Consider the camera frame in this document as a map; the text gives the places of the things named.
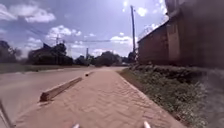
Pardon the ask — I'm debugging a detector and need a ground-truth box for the row of trees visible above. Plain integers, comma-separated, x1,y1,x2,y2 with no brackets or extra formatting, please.
0,39,138,67

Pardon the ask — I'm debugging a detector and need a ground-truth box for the concrete kerb block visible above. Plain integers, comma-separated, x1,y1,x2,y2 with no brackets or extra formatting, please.
39,76,84,103
84,70,95,77

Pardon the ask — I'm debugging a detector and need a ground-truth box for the short pole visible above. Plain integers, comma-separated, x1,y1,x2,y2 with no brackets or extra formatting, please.
85,47,90,61

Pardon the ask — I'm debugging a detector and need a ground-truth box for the red brick path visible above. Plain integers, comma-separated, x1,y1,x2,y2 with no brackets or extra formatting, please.
13,67,186,128

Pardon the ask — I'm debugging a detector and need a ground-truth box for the tall utility pole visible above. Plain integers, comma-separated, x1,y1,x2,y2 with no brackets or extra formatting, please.
129,4,138,64

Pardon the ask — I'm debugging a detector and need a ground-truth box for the grass verge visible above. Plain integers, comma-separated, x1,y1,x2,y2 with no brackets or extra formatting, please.
118,64,224,128

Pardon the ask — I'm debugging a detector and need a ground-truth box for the dark house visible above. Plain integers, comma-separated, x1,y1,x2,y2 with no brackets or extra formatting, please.
28,43,56,65

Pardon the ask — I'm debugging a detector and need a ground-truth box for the brown brick building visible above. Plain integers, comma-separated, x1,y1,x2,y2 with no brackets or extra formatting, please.
136,0,224,68

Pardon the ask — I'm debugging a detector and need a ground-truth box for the grass strip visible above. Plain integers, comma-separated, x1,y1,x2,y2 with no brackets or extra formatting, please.
0,63,88,74

